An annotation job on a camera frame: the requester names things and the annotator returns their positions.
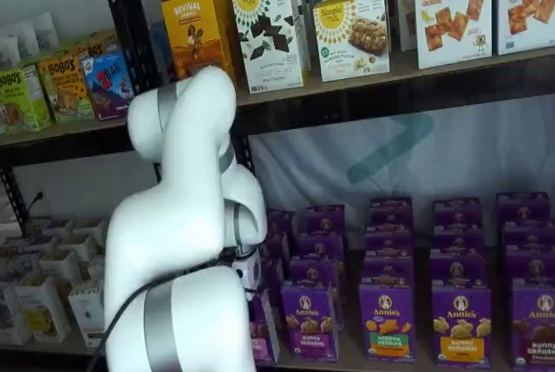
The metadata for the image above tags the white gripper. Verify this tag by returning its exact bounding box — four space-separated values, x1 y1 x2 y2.
231 250 264 293

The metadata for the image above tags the purple Annie's box pink patch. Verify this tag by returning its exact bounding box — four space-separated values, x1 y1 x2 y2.
258 256 286 300
263 232 291 261
248 288 282 366
265 209 301 237

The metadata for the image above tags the purple Annie's hidden veggies box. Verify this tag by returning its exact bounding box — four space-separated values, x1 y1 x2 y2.
369 196 414 228
365 223 415 258
362 253 416 286
358 282 418 364

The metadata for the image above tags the white snack box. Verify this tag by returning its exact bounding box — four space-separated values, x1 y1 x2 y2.
37 249 84 287
68 285 107 348
0 284 35 348
57 232 100 264
0 253 45 283
14 273 74 343

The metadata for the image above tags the purple Annie's box orange patch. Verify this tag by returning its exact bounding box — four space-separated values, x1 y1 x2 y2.
429 251 487 289
432 223 486 256
431 284 493 367
432 196 484 228

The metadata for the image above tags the black metal shelf rack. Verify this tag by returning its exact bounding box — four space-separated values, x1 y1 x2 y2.
95 0 555 178

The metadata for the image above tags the blue Zbar box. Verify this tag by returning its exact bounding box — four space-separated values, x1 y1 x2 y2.
79 51 134 122

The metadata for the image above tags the yellow Revival snack box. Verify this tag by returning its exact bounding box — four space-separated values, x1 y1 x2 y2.
160 0 236 83
188 0 242 85

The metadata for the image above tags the yellow Bobo's box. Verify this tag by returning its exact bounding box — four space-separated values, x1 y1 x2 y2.
36 56 95 126
70 30 121 60

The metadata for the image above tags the purple Annie's chocolate bunny box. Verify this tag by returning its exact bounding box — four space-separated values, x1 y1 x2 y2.
510 277 555 372
504 247 555 282
495 191 551 224
501 219 552 251

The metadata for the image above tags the green Bobo's box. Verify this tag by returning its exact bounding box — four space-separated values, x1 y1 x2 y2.
0 62 52 135

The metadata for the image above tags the orange pretzel crackers box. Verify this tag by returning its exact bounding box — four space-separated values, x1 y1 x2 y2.
411 0 494 71
392 0 419 53

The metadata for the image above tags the blue pretzel crackers box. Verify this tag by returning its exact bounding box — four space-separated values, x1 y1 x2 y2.
495 0 555 56

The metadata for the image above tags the black power plug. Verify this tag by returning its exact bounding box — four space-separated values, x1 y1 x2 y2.
27 191 48 218

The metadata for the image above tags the white backdrop with teal logo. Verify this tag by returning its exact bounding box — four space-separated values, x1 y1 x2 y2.
248 93 555 252

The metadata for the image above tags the white snack pouch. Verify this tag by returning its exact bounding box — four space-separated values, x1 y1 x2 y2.
31 10 61 51
0 35 22 70
7 22 39 62

